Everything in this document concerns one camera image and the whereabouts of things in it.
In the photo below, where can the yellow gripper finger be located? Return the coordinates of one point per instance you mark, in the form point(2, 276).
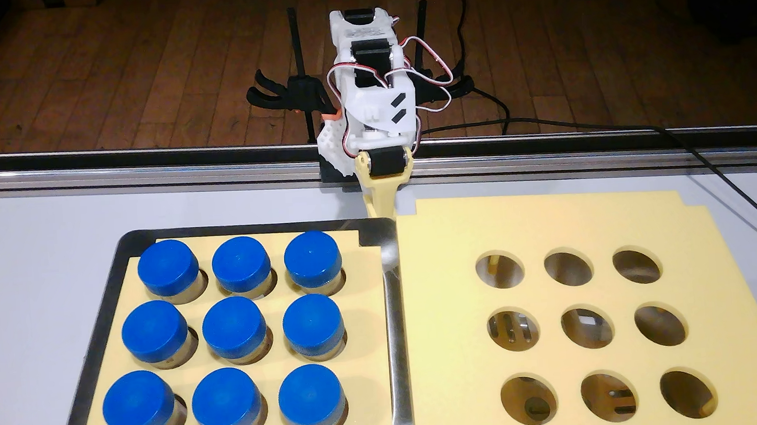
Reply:
point(381, 196)

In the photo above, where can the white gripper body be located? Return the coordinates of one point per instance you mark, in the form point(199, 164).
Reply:
point(385, 156)

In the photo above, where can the blue capped test tube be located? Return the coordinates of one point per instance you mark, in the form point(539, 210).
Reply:
point(139, 403)
point(312, 257)
point(234, 326)
point(241, 262)
point(313, 323)
point(311, 397)
point(226, 401)
point(168, 266)
point(155, 330)

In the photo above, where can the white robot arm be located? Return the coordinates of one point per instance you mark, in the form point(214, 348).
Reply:
point(343, 35)

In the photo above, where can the black clamp with orange tip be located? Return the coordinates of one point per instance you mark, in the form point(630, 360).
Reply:
point(303, 88)

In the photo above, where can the large yellow foam rack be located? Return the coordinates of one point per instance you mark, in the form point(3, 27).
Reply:
point(456, 367)

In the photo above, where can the yellow foam rack in tray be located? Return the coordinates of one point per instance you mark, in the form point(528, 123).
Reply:
point(370, 386)

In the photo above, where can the metal tray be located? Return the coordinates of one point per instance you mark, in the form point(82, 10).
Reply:
point(400, 397)

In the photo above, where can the aluminium table edge rail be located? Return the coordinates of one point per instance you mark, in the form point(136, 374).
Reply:
point(83, 176)

